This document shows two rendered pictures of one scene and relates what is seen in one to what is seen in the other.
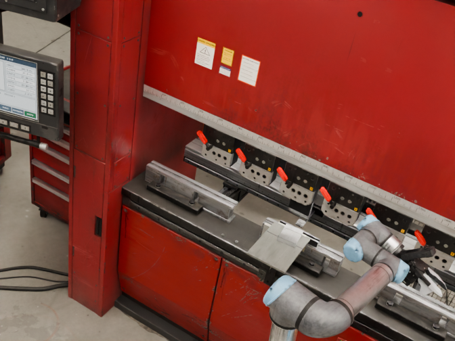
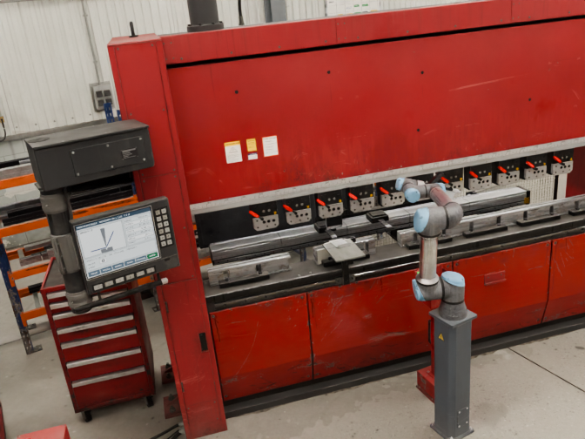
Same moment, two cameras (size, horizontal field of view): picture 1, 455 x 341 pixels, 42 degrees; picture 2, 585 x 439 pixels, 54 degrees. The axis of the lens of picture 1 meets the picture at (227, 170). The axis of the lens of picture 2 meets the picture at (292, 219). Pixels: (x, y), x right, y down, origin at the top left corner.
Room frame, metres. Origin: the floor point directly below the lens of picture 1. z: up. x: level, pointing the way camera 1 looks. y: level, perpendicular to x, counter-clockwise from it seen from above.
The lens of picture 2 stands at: (-0.37, 1.82, 2.42)
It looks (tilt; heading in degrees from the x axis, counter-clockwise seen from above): 21 degrees down; 323
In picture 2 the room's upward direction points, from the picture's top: 6 degrees counter-clockwise
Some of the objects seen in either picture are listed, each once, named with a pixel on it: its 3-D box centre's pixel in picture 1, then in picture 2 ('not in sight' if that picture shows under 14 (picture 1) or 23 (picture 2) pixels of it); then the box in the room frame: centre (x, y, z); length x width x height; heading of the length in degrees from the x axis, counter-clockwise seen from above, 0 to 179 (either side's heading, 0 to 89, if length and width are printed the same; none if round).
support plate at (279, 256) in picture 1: (279, 246); (343, 250); (1.94, -0.28, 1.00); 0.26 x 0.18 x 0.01; 156
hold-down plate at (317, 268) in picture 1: (290, 256); (346, 259); (2.00, -0.36, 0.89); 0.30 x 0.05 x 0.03; 66
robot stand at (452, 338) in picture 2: not in sight; (452, 374); (1.25, -0.41, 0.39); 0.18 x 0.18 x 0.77; 80
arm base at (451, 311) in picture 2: not in sight; (453, 305); (1.25, -0.41, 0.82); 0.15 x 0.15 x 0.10
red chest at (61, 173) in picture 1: (87, 155); (104, 334); (3.00, 0.88, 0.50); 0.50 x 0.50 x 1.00; 66
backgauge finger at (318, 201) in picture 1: (310, 210); (328, 229); (2.21, -0.42, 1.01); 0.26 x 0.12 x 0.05; 156
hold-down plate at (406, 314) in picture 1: (410, 318); (428, 241); (1.77, -0.87, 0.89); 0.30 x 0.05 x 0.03; 66
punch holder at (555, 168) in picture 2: not in sight; (559, 160); (1.42, -1.78, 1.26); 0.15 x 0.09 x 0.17; 66
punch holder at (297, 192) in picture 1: (301, 180); (328, 202); (2.08, -0.32, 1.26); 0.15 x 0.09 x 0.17; 66
